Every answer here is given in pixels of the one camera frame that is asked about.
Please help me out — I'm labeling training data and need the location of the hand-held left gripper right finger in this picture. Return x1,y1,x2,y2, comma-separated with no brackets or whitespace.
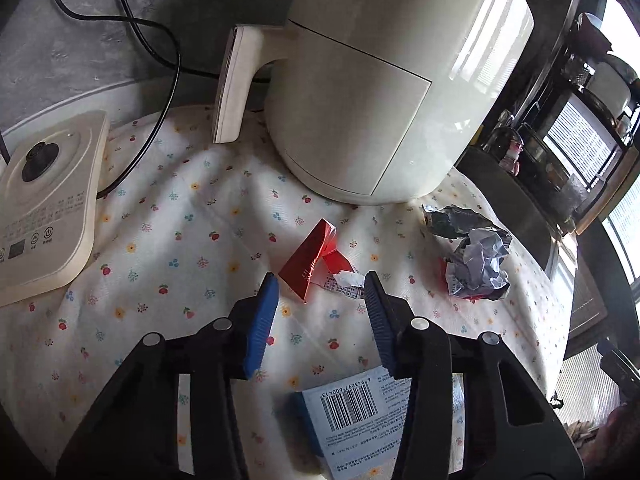
363,270,586,480

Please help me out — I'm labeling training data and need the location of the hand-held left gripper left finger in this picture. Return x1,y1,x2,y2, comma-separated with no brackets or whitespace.
55,272,280,480

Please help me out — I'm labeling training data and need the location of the crushed red carton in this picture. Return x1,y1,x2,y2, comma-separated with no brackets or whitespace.
277,219,368,306

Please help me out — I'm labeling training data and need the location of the light blue carton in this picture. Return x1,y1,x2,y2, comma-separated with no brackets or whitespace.
289,366,463,480

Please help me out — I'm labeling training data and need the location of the silver foil wrapper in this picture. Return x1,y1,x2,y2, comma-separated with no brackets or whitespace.
422,204,513,302

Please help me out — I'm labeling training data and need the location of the grey window blind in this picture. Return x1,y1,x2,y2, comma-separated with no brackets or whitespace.
552,345,626,426

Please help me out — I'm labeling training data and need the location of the floral white tablecloth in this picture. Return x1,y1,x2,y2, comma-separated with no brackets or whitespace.
0,102,581,480

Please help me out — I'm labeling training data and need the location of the steel sink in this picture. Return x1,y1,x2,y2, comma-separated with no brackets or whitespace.
455,150,581,281

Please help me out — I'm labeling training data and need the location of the small pink bottle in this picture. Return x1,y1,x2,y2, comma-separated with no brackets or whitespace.
501,140,526,176

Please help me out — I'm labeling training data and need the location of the white appliance base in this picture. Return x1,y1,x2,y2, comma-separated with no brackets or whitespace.
0,110,112,308

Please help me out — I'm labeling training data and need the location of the white air fryer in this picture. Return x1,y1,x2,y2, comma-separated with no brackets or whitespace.
210,0,536,206

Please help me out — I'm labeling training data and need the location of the black dish rack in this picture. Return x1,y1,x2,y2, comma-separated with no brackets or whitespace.
480,0,640,236

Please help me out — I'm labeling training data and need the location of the black power cable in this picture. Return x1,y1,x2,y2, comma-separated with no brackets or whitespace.
47,0,182,200

